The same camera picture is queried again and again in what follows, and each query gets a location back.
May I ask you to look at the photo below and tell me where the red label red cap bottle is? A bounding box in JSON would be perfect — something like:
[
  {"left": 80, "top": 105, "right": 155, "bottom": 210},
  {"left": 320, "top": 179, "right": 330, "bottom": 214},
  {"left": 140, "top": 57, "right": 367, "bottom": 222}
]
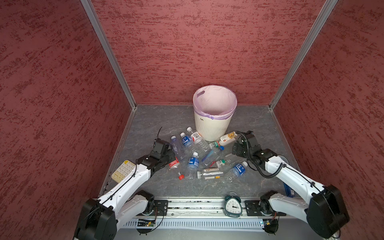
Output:
[{"left": 168, "top": 158, "right": 185, "bottom": 180}]

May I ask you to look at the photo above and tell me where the green cap clear bottle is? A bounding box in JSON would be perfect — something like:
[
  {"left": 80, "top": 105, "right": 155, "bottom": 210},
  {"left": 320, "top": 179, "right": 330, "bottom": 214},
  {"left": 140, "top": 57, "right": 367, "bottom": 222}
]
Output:
[{"left": 214, "top": 154, "right": 241, "bottom": 169}]

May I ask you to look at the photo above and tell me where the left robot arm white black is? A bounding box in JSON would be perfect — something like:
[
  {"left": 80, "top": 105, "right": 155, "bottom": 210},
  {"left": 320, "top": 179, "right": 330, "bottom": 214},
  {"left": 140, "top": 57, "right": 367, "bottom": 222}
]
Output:
[{"left": 73, "top": 138, "right": 176, "bottom": 240}]

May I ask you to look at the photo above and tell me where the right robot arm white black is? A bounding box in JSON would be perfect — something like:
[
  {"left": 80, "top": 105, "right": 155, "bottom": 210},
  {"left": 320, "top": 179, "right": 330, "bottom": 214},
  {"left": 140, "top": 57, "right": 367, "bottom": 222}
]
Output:
[{"left": 232, "top": 131, "right": 350, "bottom": 240}]

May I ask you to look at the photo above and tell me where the white ribbed waste bin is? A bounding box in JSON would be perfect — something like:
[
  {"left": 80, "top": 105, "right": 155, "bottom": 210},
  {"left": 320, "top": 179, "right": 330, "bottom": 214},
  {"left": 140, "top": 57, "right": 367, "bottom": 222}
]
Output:
[{"left": 194, "top": 112, "right": 235, "bottom": 142}]

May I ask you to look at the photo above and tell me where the purple bin liner bag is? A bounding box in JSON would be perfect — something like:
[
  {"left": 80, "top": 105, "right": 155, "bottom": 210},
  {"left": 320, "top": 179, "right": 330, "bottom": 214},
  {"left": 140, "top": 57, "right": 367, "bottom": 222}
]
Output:
[{"left": 193, "top": 85, "right": 238, "bottom": 120}]

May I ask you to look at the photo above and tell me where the green label clear bottle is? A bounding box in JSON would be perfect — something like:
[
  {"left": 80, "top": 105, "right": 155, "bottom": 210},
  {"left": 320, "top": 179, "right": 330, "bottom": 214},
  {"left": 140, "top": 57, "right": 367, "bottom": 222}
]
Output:
[{"left": 209, "top": 141, "right": 225, "bottom": 151}]

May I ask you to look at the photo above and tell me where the white red label bottle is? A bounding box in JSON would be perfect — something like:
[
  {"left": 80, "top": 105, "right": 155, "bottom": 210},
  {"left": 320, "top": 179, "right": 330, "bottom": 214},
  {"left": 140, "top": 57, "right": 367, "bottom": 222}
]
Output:
[{"left": 187, "top": 127, "right": 211, "bottom": 153}]

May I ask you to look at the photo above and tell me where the clear tube white label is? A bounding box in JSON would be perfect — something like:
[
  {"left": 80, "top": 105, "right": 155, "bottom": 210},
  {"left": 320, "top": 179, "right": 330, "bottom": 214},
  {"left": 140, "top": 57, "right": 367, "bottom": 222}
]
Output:
[{"left": 197, "top": 169, "right": 224, "bottom": 180}]

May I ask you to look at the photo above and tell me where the beige calculator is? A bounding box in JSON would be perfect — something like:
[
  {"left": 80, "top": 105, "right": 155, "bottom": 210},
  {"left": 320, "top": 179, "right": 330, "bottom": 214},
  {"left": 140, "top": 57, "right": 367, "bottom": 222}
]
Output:
[{"left": 112, "top": 160, "right": 136, "bottom": 183}]

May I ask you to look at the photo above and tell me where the clear tube yellow tip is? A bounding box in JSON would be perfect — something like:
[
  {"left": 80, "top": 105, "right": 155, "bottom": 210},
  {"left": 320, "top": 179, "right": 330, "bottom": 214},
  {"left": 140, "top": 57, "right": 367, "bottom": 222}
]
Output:
[{"left": 204, "top": 176, "right": 221, "bottom": 180}]

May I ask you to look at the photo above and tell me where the blue tool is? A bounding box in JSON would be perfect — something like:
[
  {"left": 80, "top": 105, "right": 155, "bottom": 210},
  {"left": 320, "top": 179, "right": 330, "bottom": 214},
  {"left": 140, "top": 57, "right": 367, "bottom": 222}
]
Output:
[{"left": 284, "top": 183, "right": 296, "bottom": 198}]

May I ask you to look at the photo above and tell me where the green alarm clock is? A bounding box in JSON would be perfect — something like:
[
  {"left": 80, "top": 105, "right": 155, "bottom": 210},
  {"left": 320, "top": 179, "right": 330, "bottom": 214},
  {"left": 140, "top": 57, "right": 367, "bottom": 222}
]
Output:
[{"left": 223, "top": 192, "right": 243, "bottom": 218}]

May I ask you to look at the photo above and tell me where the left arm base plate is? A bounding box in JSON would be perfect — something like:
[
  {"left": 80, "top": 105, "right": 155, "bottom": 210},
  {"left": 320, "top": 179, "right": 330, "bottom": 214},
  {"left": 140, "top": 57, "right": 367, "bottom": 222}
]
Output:
[{"left": 150, "top": 200, "right": 169, "bottom": 216}]

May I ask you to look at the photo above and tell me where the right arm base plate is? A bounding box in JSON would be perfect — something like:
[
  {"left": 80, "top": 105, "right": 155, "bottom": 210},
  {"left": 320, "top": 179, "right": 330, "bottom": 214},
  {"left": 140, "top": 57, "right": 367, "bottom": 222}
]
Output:
[{"left": 244, "top": 200, "right": 287, "bottom": 218}]

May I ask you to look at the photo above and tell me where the aluminium rail frame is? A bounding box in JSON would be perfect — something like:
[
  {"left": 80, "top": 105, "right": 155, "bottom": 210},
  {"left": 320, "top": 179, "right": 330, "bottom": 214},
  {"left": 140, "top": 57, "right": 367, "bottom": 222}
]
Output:
[{"left": 121, "top": 199, "right": 279, "bottom": 234}]

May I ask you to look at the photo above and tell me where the right corner aluminium post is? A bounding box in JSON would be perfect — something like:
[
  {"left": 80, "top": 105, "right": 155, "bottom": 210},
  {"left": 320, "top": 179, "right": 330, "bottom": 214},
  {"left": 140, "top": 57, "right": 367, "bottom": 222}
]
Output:
[{"left": 269, "top": 0, "right": 338, "bottom": 111}]

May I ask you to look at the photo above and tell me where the corner aluminium post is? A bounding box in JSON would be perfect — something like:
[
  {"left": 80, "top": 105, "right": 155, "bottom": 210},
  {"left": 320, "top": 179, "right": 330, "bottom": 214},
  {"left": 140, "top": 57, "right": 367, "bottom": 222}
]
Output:
[
  {"left": 81, "top": 0, "right": 137, "bottom": 111},
  {"left": 269, "top": 0, "right": 338, "bottom": 111}
]

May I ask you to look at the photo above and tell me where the left corner aluminium post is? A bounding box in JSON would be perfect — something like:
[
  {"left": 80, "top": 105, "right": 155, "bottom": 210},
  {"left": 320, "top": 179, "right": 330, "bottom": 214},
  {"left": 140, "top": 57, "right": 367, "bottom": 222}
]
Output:
[{"left": 81, "top": 0, "right": 137, "bottom": 111}]

